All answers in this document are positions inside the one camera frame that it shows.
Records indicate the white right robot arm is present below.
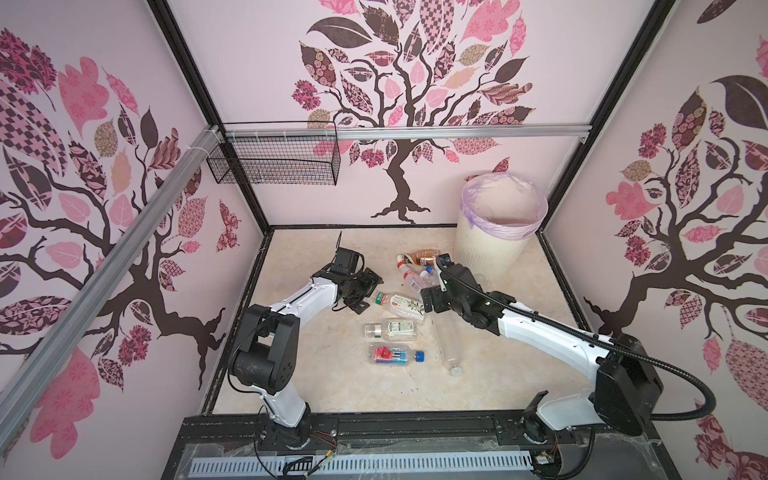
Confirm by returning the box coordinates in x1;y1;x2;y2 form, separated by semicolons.
422;255;663;443

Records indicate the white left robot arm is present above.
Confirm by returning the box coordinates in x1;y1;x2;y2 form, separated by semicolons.
227;247;383;429

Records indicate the white bin purple bag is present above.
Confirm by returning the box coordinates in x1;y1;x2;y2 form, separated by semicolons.
452;172;548;284

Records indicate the clear bottle green white label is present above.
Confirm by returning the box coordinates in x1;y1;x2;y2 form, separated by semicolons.
374;291;425;323

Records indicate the white bottle red cap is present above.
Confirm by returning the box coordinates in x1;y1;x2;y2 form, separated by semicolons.
398;262;431;295

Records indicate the tall clear empty bottle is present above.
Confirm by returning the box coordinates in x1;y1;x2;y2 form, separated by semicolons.
433;313;463;377

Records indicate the small clear bottle green label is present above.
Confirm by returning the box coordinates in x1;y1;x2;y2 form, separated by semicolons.
363;320;418;341

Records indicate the clear bottle pink blue label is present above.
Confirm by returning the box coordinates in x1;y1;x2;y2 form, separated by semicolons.
369;344;425;366

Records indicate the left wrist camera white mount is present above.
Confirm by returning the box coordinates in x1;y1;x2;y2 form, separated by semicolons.
434;254;453;283

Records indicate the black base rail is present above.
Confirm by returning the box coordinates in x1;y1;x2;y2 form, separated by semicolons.
179;409;655;451

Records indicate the black wire basket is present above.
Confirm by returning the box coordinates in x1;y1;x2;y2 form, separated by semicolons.
207;120;341;186

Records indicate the white slotted cable duct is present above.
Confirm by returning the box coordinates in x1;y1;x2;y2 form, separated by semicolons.
187;451;533;479

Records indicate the aluminium rail back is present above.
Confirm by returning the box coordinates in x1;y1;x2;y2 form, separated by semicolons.
225;122;592;141

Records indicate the aluminium rail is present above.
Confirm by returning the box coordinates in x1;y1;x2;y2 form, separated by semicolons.
1;125;221;448
225;122;592;141

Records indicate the black corner frame post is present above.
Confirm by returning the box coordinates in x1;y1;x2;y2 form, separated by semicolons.
147;0;272;235

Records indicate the aluminium rail left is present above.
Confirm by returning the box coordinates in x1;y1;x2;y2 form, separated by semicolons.
1;125;221;448

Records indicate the black right corner post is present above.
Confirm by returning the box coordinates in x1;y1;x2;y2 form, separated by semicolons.
541;0;678;230

